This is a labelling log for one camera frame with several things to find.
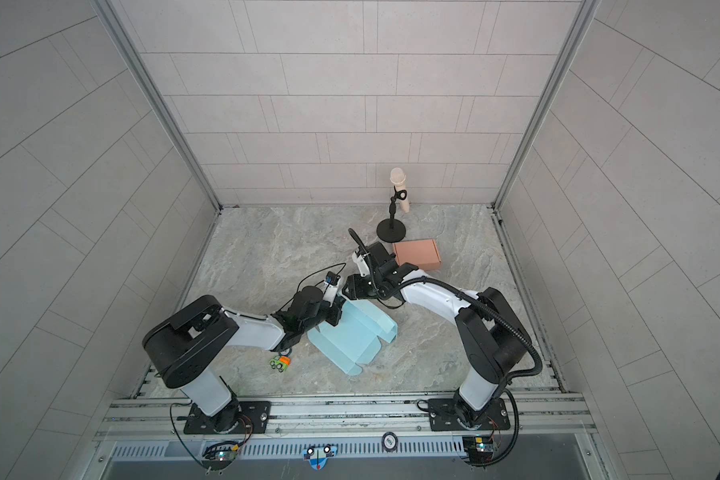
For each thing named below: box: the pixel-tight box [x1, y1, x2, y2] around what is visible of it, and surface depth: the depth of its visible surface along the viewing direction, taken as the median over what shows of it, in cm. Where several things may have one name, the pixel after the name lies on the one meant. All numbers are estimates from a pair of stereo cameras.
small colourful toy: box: [269, 356, 291, 373], surface depth 79 cm
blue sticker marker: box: [302, 444, 337, 471], surface depth 67 cm
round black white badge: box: [382, 431, 399, 453], surface depth 69 cm
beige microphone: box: [390, 167, 410, 213], surface depth 91 cm
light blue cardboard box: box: [307, 299, 398, 376], surface depth 82 cm
